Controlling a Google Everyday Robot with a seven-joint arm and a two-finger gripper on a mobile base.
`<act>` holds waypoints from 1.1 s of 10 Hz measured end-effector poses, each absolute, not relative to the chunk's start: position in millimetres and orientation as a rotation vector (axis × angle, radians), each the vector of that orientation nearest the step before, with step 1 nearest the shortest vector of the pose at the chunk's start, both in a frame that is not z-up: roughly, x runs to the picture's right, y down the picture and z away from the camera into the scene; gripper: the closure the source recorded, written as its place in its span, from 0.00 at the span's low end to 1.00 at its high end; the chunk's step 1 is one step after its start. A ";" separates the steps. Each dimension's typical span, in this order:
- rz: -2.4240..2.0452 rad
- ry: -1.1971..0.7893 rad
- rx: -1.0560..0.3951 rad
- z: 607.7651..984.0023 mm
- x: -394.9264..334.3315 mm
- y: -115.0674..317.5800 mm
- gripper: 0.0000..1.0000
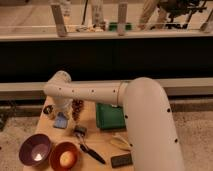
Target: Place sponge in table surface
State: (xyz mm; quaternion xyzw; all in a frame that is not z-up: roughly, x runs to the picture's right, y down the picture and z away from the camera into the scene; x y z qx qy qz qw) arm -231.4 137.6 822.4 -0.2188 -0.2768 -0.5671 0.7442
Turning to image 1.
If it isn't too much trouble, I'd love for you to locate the small black round object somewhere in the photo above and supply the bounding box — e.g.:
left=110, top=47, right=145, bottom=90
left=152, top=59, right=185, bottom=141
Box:
left=43, top=105, right=53, bottom=116

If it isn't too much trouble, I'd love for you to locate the orange bowl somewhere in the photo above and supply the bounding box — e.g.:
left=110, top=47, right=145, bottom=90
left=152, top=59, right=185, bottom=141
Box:
left=49, top=142, right=78, bottom=171

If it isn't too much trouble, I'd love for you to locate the blue sponge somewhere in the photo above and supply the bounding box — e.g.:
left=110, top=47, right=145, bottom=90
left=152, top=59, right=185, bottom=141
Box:
left=53, top=112, right=68, bottom=129

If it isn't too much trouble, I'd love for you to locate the bunch of dark grapes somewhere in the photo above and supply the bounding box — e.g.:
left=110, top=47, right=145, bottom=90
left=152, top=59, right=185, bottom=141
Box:
left=72, top=100, right=84, bottom=121

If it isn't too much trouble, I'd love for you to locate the yellow banana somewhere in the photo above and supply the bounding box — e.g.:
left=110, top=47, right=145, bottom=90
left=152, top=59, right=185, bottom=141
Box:
left=110, top=134, right=131, bottom=151

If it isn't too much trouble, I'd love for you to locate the purple bowl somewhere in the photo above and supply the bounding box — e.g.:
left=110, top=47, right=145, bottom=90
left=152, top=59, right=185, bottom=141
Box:
left=19, top=134, right=52, bottom=166

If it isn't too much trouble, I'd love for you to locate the black rectangular block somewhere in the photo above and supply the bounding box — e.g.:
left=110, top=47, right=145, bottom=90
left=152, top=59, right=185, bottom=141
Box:
left=111, top=153, right=133, bottom=168

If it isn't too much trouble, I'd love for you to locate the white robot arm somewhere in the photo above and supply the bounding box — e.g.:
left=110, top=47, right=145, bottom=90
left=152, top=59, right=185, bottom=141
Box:
left=44, top=71, right=185, bottom=171

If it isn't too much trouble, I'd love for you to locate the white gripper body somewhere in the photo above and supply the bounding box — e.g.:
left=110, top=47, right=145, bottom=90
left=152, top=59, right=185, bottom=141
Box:
left=53, top=98, right=72, bottom=119

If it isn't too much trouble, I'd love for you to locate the yellow round fruit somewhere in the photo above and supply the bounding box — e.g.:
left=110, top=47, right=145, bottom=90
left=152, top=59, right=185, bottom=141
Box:
left=60, top=151, right=74, bottom=168

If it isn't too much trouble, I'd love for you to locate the green box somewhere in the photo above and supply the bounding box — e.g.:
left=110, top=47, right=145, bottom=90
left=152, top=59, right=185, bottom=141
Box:
left=96, top=103, right=125, bottom=130

